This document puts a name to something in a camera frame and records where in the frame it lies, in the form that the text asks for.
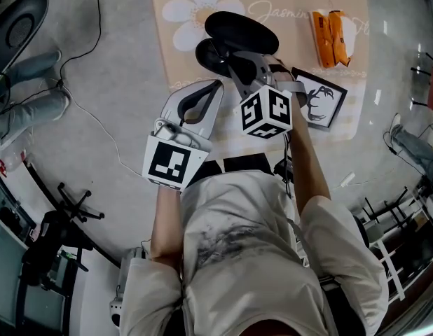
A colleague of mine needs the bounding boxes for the person's left forearm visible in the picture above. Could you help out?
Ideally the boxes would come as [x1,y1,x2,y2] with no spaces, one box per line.
[149,187,184,269]

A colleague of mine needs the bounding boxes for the curved glass desk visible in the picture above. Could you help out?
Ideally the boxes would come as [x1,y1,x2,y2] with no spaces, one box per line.
[0,152,130,336]

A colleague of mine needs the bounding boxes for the white metal rack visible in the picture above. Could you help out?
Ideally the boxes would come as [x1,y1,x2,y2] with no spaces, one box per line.
[370,183,433,302]

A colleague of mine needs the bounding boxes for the black glasses case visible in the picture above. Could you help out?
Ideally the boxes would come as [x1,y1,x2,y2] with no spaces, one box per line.
[194,11,281,80]

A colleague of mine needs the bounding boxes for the person's right forearm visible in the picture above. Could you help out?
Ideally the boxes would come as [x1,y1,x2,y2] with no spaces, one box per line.
[289,98,332,211]

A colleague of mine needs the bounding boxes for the round wire-frame glasses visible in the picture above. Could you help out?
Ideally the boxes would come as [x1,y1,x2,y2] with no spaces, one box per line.
[205,42,235,73]

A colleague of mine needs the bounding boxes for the black power adapter cable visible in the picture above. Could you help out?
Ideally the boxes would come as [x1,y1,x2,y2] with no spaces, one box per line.
[57,0,102,90]

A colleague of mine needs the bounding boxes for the black-framed antler picture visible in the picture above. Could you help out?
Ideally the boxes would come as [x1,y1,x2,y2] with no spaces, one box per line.
[289,66,349,133]

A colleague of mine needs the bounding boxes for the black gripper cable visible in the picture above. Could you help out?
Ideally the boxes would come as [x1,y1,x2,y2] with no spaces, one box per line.
[272,131,295,200]

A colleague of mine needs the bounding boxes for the person's white shirt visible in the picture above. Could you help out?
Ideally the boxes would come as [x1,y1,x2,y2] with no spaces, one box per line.
[120,169,391,336]

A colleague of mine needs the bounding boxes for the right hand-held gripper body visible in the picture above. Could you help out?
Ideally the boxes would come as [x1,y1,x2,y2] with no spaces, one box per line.
[233,55,308,140]

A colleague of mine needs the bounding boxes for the black office chair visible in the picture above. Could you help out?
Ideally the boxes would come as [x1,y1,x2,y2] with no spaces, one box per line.
[20,182,106,286]

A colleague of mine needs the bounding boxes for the person's dark trousers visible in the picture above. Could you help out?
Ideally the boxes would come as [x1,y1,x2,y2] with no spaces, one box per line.
[198,152,277,179]

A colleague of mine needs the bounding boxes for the orange tissue packet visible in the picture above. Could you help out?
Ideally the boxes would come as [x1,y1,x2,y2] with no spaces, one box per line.
[309,8,357,70]

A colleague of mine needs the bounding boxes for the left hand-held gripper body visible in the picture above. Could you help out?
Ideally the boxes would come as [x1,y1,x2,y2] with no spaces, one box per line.
[142,117,213,192]

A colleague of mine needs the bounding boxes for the black oval backpack rig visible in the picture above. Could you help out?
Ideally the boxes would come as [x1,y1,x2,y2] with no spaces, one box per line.
[0,0,50,83]

